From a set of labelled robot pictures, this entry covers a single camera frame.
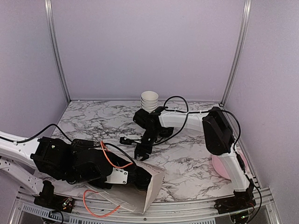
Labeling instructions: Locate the right aluminium frame post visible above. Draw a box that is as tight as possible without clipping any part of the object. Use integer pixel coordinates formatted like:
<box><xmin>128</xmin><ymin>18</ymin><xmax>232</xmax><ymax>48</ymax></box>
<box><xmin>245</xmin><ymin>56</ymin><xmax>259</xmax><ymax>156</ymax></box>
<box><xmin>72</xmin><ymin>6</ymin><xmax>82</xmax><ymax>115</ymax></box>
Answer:
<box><xmin>221</xmin><ymin>0</ymin><xmax>252</xmax><ymax>106</ymax></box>

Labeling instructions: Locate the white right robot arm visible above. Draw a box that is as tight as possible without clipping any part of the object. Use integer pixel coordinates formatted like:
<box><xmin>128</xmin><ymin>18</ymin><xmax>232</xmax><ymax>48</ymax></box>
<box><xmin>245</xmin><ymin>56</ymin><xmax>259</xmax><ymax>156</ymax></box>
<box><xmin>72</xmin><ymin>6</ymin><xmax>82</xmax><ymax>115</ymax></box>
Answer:
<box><xmin>133</xmin><ymin>106</ymin><xmax>254</xmax><ymax>209</ymax></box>

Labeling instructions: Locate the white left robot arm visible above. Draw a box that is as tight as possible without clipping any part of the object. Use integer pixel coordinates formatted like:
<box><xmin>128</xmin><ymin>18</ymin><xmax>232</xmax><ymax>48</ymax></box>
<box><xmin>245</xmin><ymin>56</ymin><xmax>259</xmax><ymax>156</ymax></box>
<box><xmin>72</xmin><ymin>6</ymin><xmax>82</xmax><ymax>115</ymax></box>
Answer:
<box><xmin>0</xmin><ymin>132</ymin><xmax>152</xmax><ymax>190</ymax></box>

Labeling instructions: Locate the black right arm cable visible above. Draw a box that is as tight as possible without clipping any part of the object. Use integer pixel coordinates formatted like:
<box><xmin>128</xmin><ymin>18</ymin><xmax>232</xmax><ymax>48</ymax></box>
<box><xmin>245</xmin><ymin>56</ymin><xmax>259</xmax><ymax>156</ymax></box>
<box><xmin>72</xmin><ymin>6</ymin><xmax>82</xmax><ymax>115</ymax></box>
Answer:
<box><xmin>154</xmin><ymin>95</ymin><xmax>262</xmax><ymax>210</ymax></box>

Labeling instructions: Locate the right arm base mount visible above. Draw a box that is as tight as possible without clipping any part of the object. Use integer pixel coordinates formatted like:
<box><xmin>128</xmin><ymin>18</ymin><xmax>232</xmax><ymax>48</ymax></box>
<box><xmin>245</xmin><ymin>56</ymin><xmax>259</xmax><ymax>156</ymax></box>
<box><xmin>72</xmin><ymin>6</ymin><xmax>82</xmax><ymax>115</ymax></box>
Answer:
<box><xmin>214</xmin><ymin>183</ymin><xmax>256</xmax><ymax>214</ymax></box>

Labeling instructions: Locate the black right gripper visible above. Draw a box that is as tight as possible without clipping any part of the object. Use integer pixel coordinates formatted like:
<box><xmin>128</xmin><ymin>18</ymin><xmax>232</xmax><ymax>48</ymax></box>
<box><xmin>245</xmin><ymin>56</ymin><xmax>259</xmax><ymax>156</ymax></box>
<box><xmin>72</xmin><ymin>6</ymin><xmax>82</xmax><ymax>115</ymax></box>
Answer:
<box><xmin>134</xmin><ymin>128</ymin><xmax>161</xmax><ymax>164</ymax></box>

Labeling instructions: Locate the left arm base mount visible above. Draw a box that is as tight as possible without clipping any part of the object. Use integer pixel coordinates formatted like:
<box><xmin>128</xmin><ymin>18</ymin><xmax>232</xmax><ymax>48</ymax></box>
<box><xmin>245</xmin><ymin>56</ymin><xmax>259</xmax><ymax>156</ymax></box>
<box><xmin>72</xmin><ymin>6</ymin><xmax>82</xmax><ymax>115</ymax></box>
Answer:
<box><xmin>34</xmin><ymin>180</ymin><xmax>74</xmax><ymax>213</ymax></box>

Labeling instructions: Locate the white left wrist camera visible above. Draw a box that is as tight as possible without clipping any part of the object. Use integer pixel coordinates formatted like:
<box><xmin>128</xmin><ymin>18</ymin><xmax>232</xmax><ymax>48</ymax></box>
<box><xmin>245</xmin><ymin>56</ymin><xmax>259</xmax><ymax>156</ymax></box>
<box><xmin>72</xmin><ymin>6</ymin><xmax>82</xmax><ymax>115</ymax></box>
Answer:
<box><xmin>106</xmin><ymin>168</ymin><xmax>128</xmax><ymax>184</ymax></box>

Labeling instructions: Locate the left aluminium frame post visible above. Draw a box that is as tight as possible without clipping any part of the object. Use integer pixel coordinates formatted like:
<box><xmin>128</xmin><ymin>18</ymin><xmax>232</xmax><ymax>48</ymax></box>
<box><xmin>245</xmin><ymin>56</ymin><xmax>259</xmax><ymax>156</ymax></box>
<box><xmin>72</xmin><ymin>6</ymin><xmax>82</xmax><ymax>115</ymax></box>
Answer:
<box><xmin>44</xmin><ymin>0</ymin><xmax>71</xmax><ymax>104</ymax></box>

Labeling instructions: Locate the pink plastic plate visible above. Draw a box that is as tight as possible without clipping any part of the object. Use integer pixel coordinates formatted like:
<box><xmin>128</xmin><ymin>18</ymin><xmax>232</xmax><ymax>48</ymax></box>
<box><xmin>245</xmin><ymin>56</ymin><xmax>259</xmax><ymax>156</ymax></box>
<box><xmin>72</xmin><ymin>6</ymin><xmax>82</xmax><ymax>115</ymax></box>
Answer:
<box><xmin>212</xmin><ymin>152</ymin><xmax>249</xmax><ymax>180</ymax></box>

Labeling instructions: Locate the stack of black lids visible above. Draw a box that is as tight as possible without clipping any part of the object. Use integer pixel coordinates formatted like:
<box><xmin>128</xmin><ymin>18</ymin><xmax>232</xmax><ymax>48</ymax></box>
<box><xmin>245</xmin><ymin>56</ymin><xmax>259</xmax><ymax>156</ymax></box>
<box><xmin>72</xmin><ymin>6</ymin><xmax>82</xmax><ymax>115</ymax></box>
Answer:
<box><xmin>159</xmin><ymin>127</ymin><xmax>174</xmax><ymax>138</ymax></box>

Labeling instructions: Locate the aluminium frame post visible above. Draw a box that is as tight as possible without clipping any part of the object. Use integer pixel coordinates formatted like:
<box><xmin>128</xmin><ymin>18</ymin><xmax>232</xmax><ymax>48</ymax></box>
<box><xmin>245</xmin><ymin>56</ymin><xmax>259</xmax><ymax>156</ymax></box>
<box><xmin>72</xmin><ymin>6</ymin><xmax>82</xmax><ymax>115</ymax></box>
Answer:
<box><xmin>44</xmin><ymin>0</ymin><xmax>71</xmax><ymax>104</ymax></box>
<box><xmin>221</xmin><ymin>0</ymin><xmax>252</xmax><ymax>106</ymax></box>

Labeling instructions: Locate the aluminium table edge rail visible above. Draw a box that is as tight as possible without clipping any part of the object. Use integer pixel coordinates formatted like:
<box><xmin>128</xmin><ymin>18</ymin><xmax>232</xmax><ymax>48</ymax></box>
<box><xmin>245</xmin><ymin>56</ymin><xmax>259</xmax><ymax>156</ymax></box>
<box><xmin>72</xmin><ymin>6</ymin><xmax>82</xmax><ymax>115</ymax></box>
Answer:
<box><xmin>9</xmin><ymin>186</ymin><xmax>281</xmax><ymax>224</ymax></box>

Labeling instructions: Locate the white paper takeout bag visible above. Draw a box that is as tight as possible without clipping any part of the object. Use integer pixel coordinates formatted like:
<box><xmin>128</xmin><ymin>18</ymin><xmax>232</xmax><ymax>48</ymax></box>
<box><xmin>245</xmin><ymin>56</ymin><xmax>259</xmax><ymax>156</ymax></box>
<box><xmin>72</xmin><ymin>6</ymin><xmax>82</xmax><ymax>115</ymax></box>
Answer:
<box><xmin>89</xmin><ymin>141</ymin><xmax>166</xmax><ymax>214</ymax></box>

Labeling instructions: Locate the stack of paper cups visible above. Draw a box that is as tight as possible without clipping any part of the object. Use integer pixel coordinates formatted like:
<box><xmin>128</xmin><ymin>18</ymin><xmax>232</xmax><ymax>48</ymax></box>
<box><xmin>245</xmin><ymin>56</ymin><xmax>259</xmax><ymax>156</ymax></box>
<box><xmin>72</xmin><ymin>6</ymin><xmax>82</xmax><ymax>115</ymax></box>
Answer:
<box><xmin>140</xmin><ymin>91</ymin><xmax>159</xmax><ymax>112</ymax></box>

